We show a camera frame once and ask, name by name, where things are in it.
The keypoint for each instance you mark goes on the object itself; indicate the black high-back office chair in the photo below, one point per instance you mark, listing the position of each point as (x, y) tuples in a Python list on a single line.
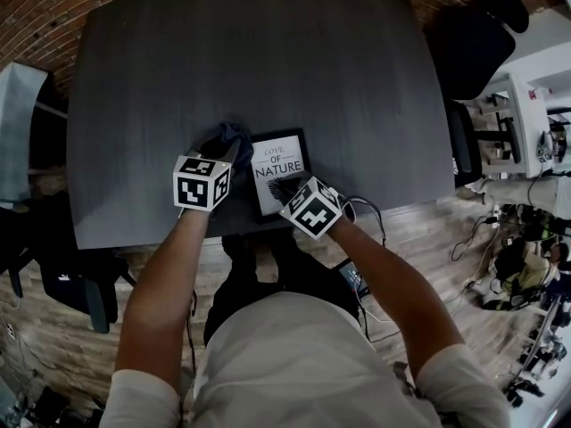
[(468, 51)]

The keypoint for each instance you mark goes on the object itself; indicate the person's black trouser legs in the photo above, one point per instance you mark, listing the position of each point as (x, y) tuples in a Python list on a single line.
[(267, 265)]

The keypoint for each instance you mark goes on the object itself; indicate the pale grey side table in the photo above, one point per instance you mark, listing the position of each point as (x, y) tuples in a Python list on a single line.
[(20, 136)]

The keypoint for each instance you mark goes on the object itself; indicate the dark wooden table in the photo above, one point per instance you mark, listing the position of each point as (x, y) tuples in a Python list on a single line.
[(178, 83)]

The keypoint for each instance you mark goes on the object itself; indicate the white side table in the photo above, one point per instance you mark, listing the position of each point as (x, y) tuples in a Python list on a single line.
[(531, 123)]

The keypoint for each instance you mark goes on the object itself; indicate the person's left forearm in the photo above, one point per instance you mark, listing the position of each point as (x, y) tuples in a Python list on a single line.
[(156, 292)]

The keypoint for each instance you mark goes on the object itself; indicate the person's right forearm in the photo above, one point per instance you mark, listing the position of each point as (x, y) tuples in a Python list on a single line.
[(397, 292)]

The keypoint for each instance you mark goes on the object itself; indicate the person's white shirt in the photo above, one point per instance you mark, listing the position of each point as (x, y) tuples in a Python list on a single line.
[(294, 364)]

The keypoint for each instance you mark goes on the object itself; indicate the blue wiping cloth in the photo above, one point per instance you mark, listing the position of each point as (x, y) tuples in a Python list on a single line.
[(234, 141)]

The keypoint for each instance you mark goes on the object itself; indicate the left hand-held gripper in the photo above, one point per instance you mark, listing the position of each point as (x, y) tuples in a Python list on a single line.
[(201, 183)]

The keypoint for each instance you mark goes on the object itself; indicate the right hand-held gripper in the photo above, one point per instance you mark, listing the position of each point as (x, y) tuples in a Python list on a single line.
[(312, 212)]

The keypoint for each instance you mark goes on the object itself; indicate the black equipment pile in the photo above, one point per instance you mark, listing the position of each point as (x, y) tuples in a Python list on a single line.
[(526, 261)]

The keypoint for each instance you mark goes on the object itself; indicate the dark clutter pile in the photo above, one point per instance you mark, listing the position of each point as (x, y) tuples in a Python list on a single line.
[(44, 406)]

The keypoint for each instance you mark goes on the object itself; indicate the cluttered equipment rack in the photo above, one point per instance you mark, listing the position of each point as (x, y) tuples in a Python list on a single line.
[(540, 355)]

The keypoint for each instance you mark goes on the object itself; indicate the clear bottle with red label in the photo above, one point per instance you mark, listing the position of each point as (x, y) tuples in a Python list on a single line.
[(537, 93)]

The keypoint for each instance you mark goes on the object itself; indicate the black backpack with white logo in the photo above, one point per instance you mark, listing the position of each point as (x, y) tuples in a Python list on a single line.
[(67, 288)]

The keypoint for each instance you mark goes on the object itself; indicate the black framed nature picture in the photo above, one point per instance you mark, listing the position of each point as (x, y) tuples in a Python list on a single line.
[(278, 150)]

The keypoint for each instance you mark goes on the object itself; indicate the black screen device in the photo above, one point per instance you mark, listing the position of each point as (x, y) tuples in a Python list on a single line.
[(352, 279)]

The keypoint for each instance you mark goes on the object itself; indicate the spare hand-held gripper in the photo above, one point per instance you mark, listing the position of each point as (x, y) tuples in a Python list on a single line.
[(548, 147)]

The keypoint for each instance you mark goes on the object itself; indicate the white power strip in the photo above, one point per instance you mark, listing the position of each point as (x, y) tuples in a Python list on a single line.
[(493, 221), (10, 331)]

